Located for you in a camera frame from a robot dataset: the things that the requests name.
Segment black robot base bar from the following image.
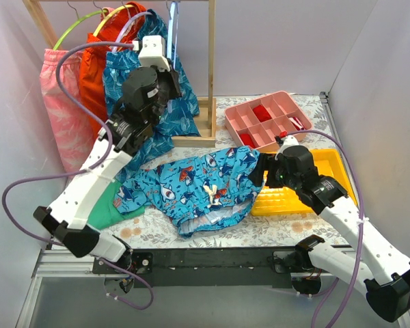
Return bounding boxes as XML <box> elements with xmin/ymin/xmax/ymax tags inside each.
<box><xmin>92</xmin><ymin>248</ymin><xmax>338</xmax><ymax>297</ymax></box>

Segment red rolled cloth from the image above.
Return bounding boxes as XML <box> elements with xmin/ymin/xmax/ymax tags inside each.
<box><xmin>253</xmin><ymin>105</ymin><xmax>272</xmax><ymax>122</ymax></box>

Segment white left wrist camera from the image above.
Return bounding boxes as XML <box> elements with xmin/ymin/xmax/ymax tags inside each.
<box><xmin>133</xmin><ymin>36</ymin><xmax>170</xmax><ymax>72</ymax></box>

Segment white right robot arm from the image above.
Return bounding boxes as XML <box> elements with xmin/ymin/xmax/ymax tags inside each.
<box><xmin>249</xmin><ymin>144</ymin><xmax>410</xmax><ymax>323</ymax></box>

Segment green folded cloth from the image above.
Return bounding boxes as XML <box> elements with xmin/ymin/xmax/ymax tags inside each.
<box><xmin>88</xmin><ymin>181</ymin><xmax>145</xmax><ymax>230</ymax></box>

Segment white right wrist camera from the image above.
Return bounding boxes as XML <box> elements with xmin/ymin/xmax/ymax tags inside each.
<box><xmin>275</xmin><ymin>131</ymin><xmax>299</xmax><ymax>153</ymax></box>

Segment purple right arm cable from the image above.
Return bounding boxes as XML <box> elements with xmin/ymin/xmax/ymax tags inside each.
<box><xmin>286</xmin><ymin>128</ymin><xmax>366</xmax><ymax>328</ymax></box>

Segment pink divided organizer box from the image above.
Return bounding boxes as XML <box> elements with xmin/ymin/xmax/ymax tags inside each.
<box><xmin>224</xmin><ymin>91</ymin><xmax>313</xmax><ymax>152</ymax></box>

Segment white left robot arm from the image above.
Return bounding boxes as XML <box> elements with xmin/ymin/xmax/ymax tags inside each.
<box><xmin>33</xmin><ymin>59</ymin><xmax>181</xmax><ymax>273</ymax></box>

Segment red white striped cloth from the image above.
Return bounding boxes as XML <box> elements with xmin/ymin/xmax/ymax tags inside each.
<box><xmin>288</xmin><ymin>116</ymin><xmax>305</xmax><ymax>131</ymax></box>

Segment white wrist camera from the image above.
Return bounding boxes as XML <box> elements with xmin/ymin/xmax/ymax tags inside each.
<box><xmin>275</xmin><ymin>131</ymin><xmax>299</xmax><ymax>153</ymax></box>
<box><xmin>133</xmin><ymin>36</ymin><xmax>170</xmax><ymax>72</ymax></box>

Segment yellow plastic tray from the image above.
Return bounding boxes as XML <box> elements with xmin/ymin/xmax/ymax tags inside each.
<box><xmin>251</xmin><ymin>148</ymin><xmax>358</xmax><ymax>217</ymax></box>

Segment blue shark print shorts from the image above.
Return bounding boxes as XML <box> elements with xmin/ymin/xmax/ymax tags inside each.
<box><xmin>113</xmin><ymin>146</ymin><xmax>262</xmax><ymax>238</ymax></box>

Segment teal leaf print shorts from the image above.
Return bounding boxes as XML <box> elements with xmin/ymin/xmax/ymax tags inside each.
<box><xmin>102</xmin><ymin>9</ymin><xmax>200</xmax><ymax>182</ymax></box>

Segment pink patterned shorts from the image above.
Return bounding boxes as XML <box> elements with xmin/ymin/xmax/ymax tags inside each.
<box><xmin>40</xmin><ymin>49</ymin><xmax>100</xmax><ymax>172</ymax></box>

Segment green hanger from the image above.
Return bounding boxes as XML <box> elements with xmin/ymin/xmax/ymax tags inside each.
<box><xmin>51</xmin><ymin>8</ymin><xmax>109</xmax><ymax>51</ymax></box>

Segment red cloth in corner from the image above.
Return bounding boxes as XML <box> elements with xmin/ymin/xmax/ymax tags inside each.
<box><xmin>239</xmin><ymin>133</ymin><xmax>255</xmax><ymax>148</ymax></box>

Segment yellow hanger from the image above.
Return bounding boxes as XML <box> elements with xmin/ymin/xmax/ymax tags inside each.
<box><xmin>93</xmin><ymin>4</ymin><xmax>133</xmax><ymax>37</ymax></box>

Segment pale blue hanger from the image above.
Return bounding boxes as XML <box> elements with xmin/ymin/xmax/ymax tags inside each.
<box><xmin>166</xmin><ymin>1</ymin><xmax>178</xmax><ymax>71</ymax></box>

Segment orange shorts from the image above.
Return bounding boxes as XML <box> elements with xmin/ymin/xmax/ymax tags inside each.
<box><xmin>79</xmin><ymin>1</ymin><xmax>148</xmax><ymax>143</ymax></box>

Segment floral table mat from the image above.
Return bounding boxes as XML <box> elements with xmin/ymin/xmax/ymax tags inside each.
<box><xmin>102</xmin><ymin>94</ymin><xmax>347</xmax><ymax>249</ymax></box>

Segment translucent white hanger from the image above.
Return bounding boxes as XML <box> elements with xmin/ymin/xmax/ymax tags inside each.
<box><xmin>115</xmin><ymin>11</ymin><xmax>152</xmax><ymax>44</ymax></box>

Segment wooden clothes rack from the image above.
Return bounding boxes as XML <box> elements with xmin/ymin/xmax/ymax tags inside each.
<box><xmin>23</xmin><ymin>1</ymin><xmax>217</xmax><ymax>148</ymax></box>

